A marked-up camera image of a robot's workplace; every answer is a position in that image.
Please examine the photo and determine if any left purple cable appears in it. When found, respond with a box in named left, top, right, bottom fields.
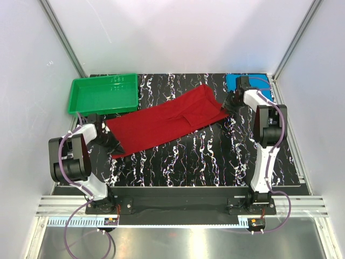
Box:
left=58, top=112, right=115, bottom=259

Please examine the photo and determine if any aluminium corner post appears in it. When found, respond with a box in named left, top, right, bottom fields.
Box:
left=38, top=0, right=88, bottom=78
left=272, top=0, right=324, bottom=81

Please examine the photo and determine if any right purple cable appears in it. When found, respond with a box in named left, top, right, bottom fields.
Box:
left=234, top=77, right=292, bottom=233

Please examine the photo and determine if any left small connector board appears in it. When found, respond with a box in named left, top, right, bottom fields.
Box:
left=104, top=217, right=119, bottom=226

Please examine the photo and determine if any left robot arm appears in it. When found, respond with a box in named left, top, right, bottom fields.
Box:
left=48, top=114, right=125, bottom=214

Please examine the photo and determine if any right small connector board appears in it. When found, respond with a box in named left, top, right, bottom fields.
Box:
left=249, top=218, right=266, bottom=229

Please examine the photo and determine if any left aluminium corner post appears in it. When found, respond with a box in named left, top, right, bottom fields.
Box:
left=38, top=0, right=88, bottom=78

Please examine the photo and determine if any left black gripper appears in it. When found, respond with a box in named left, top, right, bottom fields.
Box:
left=91, top=131, right=125, bottom=156

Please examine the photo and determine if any folded blue t shirt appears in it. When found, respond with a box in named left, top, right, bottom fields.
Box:
left=226, top=74, right=273, bottom=101

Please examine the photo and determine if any green plastic tray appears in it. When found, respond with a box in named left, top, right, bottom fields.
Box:
left=67, top=73, right=139, bottom=116

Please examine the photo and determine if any red t shirt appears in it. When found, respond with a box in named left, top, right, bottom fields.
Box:
left=107, top=85, right=229, bottom=159

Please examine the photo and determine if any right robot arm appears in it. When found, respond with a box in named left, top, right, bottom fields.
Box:
left=223, top=76, right=287, bottom=215

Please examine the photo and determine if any right aluminium corner post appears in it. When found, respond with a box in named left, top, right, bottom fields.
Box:
left=272, top=0, right=324, bottom=81

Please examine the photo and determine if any purple cable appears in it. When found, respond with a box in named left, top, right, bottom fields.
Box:
left=234, top=77, right=292, bottom=233
left=58, top=112, right=115, bottom=259

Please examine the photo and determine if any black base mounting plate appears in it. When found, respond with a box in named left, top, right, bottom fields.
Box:
left=86, top=187, right=261, bottom=227

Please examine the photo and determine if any small connector board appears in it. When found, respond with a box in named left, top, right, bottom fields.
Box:
left=104, top=217, right=119, bottom=226
left=249, top=218, right=266, bottom=229

